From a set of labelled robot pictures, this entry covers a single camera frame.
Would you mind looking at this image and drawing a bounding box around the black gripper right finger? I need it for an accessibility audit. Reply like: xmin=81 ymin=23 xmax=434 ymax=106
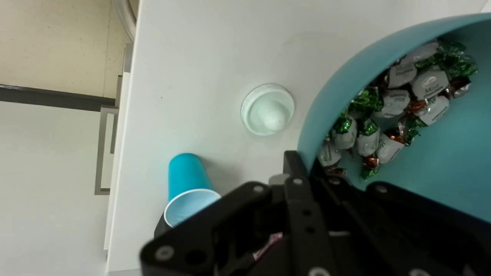
xmin=309 ymin=175 xmax=491 ymax=276

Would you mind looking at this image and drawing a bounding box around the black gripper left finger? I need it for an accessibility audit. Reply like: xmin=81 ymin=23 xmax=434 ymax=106
xmin=139 ymin=150 xmax=333 ymax=276

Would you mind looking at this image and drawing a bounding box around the blue bowl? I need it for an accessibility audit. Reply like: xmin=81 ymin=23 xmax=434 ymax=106
xmin=296 ymin=12 xmax=491 ymax=224

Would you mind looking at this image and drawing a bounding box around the white wrapped candy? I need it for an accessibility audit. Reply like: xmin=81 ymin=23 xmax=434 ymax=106
xmin=374 ymin=89 xmax=414 ymax=121
xmin=354 ymin=129 xmax=382 ymax=158
xmin=388 ymin=63 xmax=418 ymax=91
xmin=409 ymin=68 xmax=451 ymax=101
xmin=400 ymin=40 xmax=441 ymax=66
xmin=316 ymin=140 xmax=343 ymax=169
xmin=415 ymin=95 xmax=452 ymax=127
xmin=374 ymin=134 xmax=406 ymax=166
xmin=329 ymin=118 xmax=359 ymax=152

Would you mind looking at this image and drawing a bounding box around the blue plastic cup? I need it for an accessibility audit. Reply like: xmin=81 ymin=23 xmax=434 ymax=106
xmin=162 ymin=152 xmax=222 ymax=229

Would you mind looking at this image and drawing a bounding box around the white round plastic lid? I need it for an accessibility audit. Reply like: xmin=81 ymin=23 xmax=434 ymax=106
xmin=239 ymin=81 xmax=297 ymax=138

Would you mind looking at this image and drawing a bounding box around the green foil candy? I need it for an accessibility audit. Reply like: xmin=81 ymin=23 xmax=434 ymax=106
xmin=438 ymin=40 xmax=478 ymax=78
xmin=348 ymin=86 xmax=383 ymax=120

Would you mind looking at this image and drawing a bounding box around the grey drawer handle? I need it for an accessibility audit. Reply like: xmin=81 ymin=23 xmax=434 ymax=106
xmin=93 ymin=104 xmax=122 ymax=198

